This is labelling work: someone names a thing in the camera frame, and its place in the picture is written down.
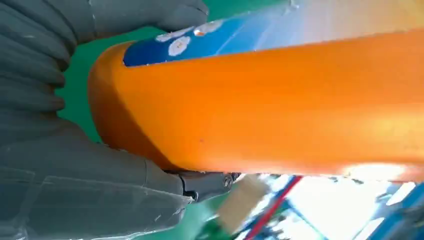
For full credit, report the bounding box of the brown cardboard box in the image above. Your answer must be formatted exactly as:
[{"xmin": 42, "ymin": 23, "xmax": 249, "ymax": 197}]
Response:
[{"xmin": 216, "ymin": 174, "xmax": 271, "ymax": 234}]

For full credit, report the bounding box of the blue metal frame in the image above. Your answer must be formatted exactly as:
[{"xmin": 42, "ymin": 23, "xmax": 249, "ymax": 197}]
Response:
[{"xmin": 243, "ymin": 175, "xmax": 424, "ymax": 240}]

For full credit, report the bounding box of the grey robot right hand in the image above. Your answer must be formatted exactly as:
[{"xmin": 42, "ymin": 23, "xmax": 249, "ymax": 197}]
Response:
[{"xmin": 0, "ymin": 0, "xmax": 240, "ymax": 240}]

